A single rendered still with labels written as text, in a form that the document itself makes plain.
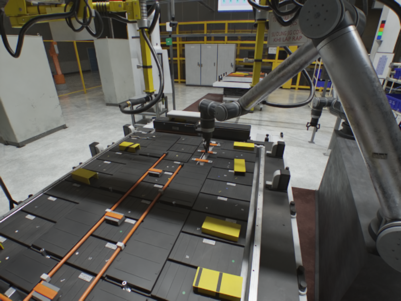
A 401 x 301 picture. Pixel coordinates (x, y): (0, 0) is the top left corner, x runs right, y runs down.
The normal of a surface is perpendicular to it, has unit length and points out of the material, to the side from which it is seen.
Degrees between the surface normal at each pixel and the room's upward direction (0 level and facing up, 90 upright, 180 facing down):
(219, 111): 90
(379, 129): 77
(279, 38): 90
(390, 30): 90
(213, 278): 0
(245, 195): 0
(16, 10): 90
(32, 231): 0
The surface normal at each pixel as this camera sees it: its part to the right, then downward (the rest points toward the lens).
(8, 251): 0.00, -0.89
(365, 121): -0.79, 0.31
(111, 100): -0.29, 0.43
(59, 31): 0.12, 0.45
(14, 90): 0.96, 0.13
